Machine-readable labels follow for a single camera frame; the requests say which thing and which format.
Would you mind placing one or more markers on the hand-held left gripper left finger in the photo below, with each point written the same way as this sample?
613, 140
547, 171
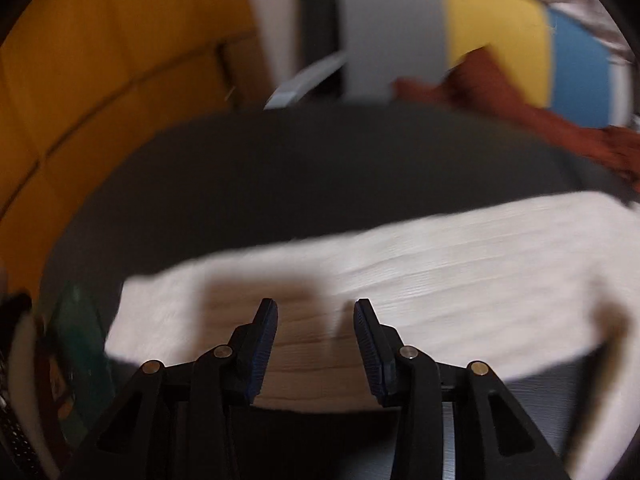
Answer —
263, 340

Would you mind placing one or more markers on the dark grey mat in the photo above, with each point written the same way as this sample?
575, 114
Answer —
300, 175

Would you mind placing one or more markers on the white knit garment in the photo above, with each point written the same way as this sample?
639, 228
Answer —
450, 280

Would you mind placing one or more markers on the black post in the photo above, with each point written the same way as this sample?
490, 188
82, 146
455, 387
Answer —
320, 35

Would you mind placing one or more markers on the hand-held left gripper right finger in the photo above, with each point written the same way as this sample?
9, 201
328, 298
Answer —
366, 345

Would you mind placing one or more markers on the rust brown cloth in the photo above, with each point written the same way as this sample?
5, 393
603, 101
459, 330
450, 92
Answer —
525, 110

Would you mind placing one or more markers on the green printed packet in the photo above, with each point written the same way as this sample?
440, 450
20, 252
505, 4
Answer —
80, 360

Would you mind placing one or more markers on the patterned cloth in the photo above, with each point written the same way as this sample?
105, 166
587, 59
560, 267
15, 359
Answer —
560, 0

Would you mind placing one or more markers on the grey yellow blue panel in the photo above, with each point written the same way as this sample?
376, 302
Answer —
475, 45

